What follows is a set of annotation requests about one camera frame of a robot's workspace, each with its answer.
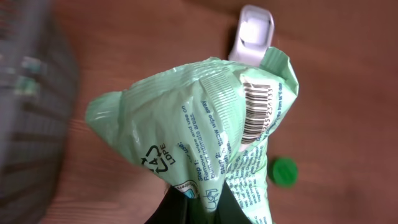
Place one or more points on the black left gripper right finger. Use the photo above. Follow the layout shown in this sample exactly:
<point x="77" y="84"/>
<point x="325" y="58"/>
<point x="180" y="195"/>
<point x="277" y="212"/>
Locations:
<point x="228" y="210"/>

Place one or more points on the green lid jar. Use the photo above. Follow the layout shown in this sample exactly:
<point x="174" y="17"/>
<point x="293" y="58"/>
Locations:
<point x="283" y="171"/>

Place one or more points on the light green wipes packet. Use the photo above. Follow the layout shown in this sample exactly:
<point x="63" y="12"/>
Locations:
<point x="200" y="125"/>

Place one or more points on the grey plastic mesh basket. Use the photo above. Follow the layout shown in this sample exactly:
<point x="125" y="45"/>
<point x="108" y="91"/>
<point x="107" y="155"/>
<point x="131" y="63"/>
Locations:
<point x="39" y="86"/>

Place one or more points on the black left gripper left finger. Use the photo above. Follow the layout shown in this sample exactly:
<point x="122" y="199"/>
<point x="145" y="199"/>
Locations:
<point x="171" y="210"/>

